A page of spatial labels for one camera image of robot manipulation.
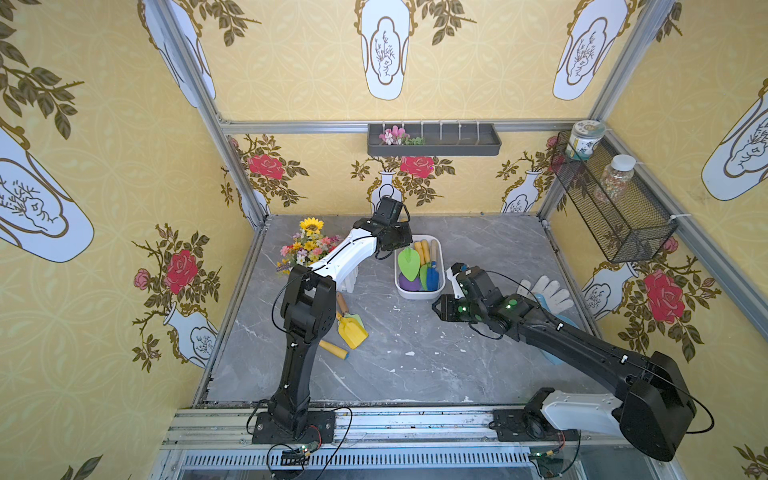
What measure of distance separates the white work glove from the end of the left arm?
0.45m

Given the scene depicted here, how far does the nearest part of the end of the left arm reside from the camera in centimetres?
72

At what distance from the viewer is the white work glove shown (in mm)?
964
